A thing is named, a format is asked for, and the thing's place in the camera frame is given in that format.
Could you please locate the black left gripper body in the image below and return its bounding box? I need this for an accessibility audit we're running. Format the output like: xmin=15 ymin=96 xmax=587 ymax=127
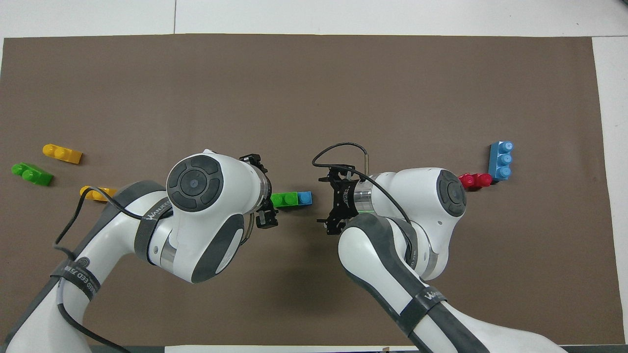
xmin=264 ymin=171 xmax=279 ymax=213

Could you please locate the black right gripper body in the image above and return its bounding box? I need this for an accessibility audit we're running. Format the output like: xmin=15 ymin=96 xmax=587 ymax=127
xmin=335 ymin=178 xmax=363 ymax=223

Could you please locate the green two-stud toy block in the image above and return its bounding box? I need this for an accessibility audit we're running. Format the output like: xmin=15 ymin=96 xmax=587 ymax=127
xmin=11 ymin=162 xmax=53 ymax=186
xmin=271 ymin=192 xmax=299 ymax=209

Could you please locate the blue three-stud toy block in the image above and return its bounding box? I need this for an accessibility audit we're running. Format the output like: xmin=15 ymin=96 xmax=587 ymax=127
xmin=280 ymin=191 xmax=313 ymax=209
xmin=489 ymin=141 xmax=514 ymax=182

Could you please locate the red two-stud toy block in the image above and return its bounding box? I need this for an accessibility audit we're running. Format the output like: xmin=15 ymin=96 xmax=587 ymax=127
xmin=458 ymin=173 xmax=493 ymax=191

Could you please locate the yellow two-stud toy block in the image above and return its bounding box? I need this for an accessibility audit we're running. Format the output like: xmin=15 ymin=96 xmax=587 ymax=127
xmin=79 ymin=185 xmax=118 ymax=203
xmin=42 ymin=143 xmax=83 ymax=165

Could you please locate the brown paper table mat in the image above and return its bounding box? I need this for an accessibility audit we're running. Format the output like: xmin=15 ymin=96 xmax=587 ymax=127
xmin=0 ymin=33 xmax=626 ymax=347

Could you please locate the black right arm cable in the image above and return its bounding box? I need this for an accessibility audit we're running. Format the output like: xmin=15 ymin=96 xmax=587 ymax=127
xmin=312 ymin=142 xmax=413 ymax=227

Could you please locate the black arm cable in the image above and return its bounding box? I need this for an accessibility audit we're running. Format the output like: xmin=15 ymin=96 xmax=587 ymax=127
xmin=52 ymin=186 xmax=173 ymax=353
xmin=312 ymin=142 xmax=413 ymax=227

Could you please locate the grey left arm wrist strap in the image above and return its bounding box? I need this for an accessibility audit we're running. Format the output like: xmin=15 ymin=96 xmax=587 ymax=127
xmin=134 ymin=195 xmax=173 ymax=266

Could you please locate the grey right arm strap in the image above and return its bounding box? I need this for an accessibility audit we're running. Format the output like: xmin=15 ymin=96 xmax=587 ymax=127
xmin=395 ymin=288 xmax=448 ymax=340

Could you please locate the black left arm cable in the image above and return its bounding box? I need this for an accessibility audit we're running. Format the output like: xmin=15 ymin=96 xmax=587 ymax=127
xmin=52 ymin=186 xmax=173 ymax=353

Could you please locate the grey left arm elbow strap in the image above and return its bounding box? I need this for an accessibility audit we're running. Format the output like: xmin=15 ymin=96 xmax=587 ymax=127
xmin=51 ymin=259 xmax=102 ymax=301

